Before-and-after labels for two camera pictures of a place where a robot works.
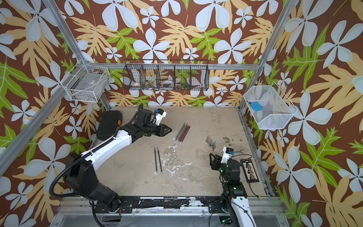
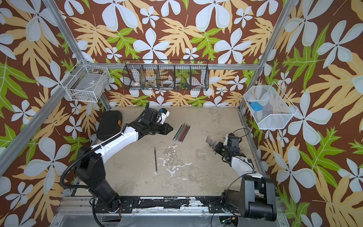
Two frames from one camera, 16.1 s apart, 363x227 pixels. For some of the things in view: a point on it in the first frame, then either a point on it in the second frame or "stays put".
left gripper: [162, 132] stays put
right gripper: [216, 162] → [219, 146]
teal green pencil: [180, 131] stays put
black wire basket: [166, 75] stays put
